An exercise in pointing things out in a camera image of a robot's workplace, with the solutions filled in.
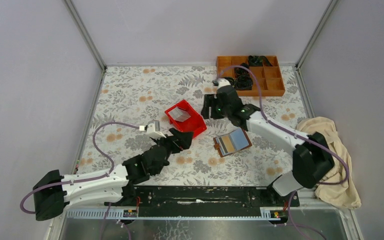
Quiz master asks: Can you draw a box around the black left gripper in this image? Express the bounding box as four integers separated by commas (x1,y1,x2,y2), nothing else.
150,128,193,161

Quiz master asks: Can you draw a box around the red plastic bin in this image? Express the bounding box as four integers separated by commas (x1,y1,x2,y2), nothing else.
164,99,207,138

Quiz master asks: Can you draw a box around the orange card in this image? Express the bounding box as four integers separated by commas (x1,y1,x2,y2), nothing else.
217,134,235,156

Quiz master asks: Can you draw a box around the brown leather card holder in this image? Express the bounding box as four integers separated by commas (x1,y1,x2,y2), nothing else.
213,128,252,158

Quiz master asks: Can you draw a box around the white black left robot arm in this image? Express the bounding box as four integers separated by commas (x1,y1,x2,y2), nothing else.
33,123,194,221

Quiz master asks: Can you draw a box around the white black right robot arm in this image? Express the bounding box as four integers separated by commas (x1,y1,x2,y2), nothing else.
201,86,335,206

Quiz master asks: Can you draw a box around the stack of credit cards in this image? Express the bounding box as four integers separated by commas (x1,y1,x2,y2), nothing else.
168,107,191,122

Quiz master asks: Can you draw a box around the dark rolled cloth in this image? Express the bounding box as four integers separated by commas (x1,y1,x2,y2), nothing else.
234,62,250,78
235,75,254,91
247,55,273,67

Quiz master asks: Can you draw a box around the floral patterned table mat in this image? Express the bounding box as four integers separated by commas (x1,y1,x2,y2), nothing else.
77,66,292,186

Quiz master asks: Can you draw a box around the wooden compartment tray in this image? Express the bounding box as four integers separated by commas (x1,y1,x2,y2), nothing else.
216,55,286,97

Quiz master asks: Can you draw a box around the beige crumpled cloth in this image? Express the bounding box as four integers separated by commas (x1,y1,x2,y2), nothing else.
296,116,362,210

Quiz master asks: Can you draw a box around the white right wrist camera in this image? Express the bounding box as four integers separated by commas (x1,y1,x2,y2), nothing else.
212,78,232,89

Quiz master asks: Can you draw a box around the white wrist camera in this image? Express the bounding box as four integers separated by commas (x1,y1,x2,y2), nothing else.
212,78,232,89
138,120,167,140

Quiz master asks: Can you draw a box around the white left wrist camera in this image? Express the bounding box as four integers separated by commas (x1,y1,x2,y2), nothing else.
138,120,167,140

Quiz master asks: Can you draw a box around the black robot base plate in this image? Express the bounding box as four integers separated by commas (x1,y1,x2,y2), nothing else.
112,185,300,217

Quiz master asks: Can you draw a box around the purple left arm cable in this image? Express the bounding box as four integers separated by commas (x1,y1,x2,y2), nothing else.
19,121,147,240

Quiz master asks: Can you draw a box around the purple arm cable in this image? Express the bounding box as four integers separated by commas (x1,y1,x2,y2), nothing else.
19,121,147,240
212,64,350,240

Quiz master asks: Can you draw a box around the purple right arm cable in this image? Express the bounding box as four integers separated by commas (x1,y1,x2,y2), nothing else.
212,64,350,240

